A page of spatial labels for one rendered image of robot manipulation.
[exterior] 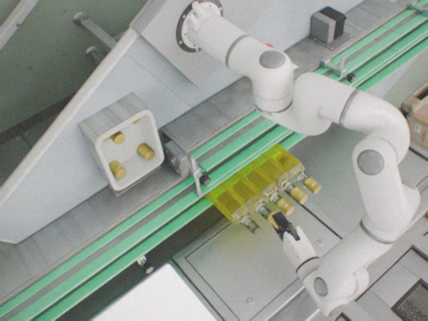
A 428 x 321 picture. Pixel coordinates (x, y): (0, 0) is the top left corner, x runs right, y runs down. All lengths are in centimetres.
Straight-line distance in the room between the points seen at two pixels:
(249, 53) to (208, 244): 65
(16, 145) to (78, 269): 80
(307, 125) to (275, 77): 13
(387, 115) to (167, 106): 65
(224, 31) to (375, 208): 54
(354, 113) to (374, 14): 89
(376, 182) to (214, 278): 65
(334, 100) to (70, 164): 72
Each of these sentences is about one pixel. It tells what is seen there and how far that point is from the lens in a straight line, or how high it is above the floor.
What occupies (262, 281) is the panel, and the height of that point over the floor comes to 122.
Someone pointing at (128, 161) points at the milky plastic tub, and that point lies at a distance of 139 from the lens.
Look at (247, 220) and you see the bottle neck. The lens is 135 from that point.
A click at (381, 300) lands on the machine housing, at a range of 148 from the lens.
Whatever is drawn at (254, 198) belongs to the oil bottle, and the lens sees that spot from 138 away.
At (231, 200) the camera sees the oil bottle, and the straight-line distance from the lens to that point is 138.
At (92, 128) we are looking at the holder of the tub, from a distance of 122.
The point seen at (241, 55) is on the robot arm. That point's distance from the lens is 110.
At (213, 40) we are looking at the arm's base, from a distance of 116.
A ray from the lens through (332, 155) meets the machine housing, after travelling 174.
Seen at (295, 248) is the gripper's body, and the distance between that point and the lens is 125.
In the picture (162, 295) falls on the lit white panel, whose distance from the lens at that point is 143.
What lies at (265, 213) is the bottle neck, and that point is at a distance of 136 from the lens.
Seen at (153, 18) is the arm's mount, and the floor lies 80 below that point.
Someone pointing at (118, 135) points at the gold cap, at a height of 81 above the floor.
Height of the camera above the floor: 166
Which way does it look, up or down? 32 degrees down
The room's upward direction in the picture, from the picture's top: 132 degrees clockwise
